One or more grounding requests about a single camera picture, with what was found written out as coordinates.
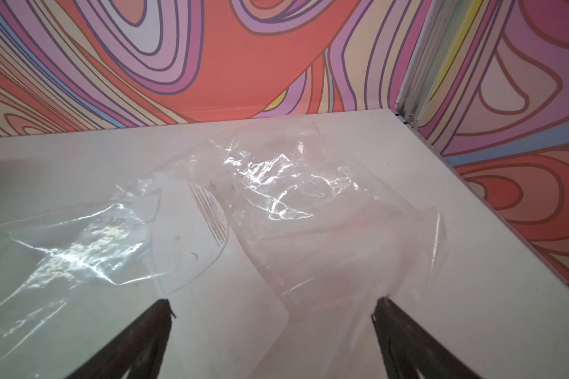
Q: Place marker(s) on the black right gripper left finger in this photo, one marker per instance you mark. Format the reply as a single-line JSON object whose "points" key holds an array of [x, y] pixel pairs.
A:
{"points": [[137, 352]]}

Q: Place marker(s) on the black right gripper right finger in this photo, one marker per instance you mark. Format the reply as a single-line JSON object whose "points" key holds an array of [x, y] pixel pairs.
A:
{"points": [[408, 350]]}

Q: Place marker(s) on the clear zip top bag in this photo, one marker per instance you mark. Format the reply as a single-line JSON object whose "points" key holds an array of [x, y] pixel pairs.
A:
{"points": [[271, 245]]}

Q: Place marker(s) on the aluminium frame post right rear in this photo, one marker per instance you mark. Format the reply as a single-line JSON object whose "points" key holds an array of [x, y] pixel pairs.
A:
{"points": [[441, 48]]}

